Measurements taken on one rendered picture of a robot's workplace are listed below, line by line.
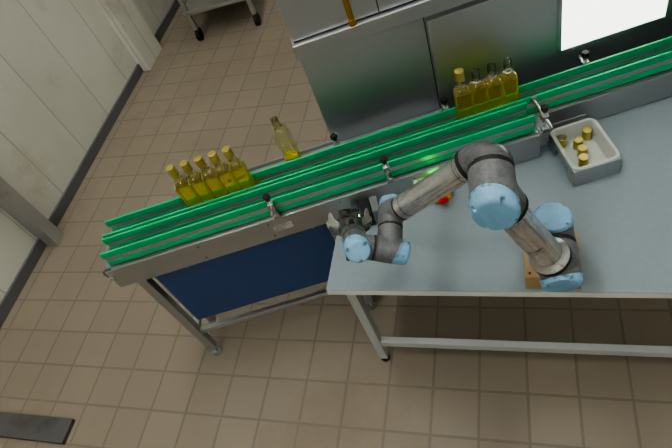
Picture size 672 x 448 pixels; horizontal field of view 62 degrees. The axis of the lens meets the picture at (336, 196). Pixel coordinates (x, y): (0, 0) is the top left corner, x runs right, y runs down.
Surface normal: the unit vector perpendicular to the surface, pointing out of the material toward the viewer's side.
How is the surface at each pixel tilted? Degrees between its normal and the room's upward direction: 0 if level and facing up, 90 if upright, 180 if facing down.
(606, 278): 0
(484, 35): 90
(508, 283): 0
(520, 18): 90
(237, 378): 0
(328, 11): 90
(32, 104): 90
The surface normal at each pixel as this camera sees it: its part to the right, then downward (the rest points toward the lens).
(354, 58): 0.16, 0.73
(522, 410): -0.28, -0.61
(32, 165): 0.95, -0.04
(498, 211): -0.16, 0.74
